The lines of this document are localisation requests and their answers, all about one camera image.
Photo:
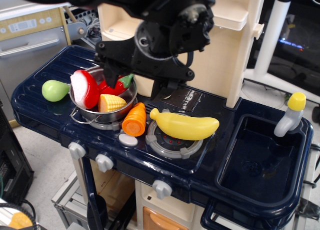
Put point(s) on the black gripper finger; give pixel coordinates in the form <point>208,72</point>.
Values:
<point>163,89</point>
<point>112,70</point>

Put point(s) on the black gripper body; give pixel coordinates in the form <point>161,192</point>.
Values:
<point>152,53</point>

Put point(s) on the cream toy detergent bottle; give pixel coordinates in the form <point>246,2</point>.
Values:
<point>146,86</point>

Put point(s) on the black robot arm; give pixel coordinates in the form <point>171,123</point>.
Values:
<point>195,15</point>

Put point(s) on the navy toy sink basin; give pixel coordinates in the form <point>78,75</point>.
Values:
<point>261,168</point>

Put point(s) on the red toy chili pepper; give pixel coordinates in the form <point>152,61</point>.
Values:
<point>123,83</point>

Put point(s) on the steel toy pot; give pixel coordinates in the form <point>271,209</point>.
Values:
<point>93,115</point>

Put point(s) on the yellow toy corn piece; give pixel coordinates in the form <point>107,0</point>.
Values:
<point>110,103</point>

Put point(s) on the red white toy apple half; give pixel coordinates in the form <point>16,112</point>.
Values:
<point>85,89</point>

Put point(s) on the yellow toy banana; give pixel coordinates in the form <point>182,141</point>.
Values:
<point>184,127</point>

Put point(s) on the orange toy carrot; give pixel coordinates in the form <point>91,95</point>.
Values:
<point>134,123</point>

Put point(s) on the grey right stove burner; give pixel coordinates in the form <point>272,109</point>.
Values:
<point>170,147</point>

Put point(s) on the green toy pear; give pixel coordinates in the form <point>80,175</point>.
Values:
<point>54,91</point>

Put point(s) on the grey round stove button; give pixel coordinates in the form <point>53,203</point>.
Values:
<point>127,140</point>

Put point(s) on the cream toy kitchen hutch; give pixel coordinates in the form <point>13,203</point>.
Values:
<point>219,69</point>

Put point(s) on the grey left stove knob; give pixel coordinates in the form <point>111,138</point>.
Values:
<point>76,150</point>

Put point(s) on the grey stove knob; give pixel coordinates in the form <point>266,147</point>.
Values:
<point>76,150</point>
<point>162,189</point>
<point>104,162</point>

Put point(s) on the grey toy dishwasher unit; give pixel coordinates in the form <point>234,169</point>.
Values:
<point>30,34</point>

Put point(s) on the grey middle stove knob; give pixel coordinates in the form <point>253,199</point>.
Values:
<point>104,162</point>

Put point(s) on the navy toy kitchen counter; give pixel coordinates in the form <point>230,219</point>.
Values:
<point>192,180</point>

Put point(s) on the grey right stove knob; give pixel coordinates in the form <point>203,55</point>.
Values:
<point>162,189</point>

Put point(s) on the cream toy oven front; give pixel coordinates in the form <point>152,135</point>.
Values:
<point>167,213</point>

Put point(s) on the grey yellow toy faucet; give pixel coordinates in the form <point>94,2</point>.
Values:
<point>293,115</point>

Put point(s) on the black computer case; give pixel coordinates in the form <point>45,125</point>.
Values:
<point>16,174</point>

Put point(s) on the navy hanging toy ladle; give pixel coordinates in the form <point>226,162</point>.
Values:
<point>97,214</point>

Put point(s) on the aluminium frame cart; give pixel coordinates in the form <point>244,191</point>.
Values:
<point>70,204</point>

